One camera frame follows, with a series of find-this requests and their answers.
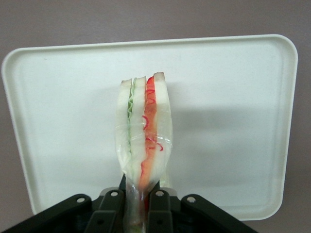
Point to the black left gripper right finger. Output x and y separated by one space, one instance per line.
159 211

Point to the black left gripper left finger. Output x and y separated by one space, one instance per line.
107 208

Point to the triangle sandwich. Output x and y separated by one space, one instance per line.
142 116

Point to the beige plastic tray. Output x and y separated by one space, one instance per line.
218 97

